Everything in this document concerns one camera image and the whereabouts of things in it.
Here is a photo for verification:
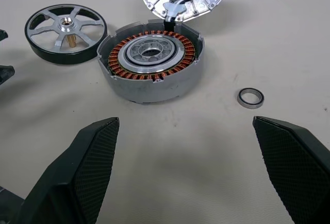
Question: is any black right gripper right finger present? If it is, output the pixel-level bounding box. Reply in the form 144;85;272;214
252;115;330;224

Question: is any small grey object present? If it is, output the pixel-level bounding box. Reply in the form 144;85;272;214
96;19;205;106

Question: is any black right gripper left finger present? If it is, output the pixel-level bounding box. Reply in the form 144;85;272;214
22;116;121;224

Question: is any small silver bearing ring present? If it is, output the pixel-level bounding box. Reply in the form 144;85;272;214
237;87;265;110

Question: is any silver spoked rotor black rim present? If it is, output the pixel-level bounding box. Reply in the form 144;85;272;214
24;4;108;66

